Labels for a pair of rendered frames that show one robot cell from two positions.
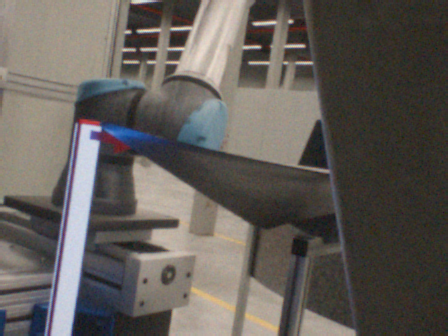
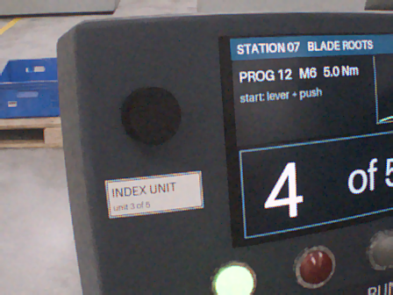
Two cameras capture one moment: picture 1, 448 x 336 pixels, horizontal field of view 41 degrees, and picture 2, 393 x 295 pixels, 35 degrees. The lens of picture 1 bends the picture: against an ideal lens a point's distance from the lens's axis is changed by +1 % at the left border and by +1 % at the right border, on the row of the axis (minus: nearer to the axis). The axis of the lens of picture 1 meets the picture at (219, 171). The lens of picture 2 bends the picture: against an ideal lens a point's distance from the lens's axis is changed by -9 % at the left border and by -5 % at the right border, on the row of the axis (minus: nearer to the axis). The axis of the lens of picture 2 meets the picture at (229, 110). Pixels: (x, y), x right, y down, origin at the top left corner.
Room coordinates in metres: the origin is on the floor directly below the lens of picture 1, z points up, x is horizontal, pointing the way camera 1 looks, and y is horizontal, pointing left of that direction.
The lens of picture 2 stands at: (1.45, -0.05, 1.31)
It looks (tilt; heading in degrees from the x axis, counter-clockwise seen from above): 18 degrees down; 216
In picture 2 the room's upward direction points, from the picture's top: 2 degrees clockwise
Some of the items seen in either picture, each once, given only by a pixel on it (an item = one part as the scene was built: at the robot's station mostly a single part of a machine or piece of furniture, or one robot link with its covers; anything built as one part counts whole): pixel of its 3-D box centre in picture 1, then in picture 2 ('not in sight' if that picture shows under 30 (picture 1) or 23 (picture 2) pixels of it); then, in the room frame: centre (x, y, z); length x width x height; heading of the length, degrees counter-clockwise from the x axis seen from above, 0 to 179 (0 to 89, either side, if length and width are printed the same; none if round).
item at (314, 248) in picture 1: (327, 242); not in sight; (1.06, -0.21, 1.04); 0.24 x 0.03 x 0.03; 147
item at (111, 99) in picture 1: (111, 116); not in sight; (1.07, 0.21, 1.20); 0.13 x 0.12 x 0.14; 77
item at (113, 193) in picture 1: (98, 179); not in sight; (1.07, 0.21, 1.09); 0.15 x 0.15 x 0.10
